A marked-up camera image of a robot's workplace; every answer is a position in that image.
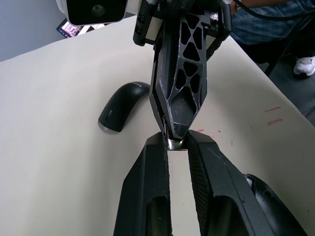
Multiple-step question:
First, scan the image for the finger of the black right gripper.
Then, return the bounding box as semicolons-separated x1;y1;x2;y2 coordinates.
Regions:
168;12;208;145
148;21;182;138

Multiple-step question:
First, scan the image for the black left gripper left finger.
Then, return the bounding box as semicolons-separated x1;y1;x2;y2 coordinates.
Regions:
113;132;173;236

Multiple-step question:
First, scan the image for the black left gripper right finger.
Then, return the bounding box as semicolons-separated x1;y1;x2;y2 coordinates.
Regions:
185;129;309;236

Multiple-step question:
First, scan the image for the small silver usb receiver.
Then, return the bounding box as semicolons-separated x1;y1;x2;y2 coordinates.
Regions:
166;138;187;151

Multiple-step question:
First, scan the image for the black mouse cover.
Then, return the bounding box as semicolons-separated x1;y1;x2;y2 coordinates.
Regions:
97;82;151;135

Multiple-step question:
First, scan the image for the person in blue jeans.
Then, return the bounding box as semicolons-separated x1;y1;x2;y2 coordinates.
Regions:
230;0;315;47

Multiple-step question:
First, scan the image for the black chair leg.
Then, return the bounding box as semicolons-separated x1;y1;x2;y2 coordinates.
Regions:
264;9;315;76

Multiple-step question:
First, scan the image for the white sneaker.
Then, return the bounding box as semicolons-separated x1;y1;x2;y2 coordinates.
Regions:
293;56;315;77

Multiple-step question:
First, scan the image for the black cable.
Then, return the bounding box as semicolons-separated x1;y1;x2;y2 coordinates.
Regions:
232;0;315;19

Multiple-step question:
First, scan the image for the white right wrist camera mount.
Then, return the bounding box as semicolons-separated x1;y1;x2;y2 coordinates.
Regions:
56;0;140;27

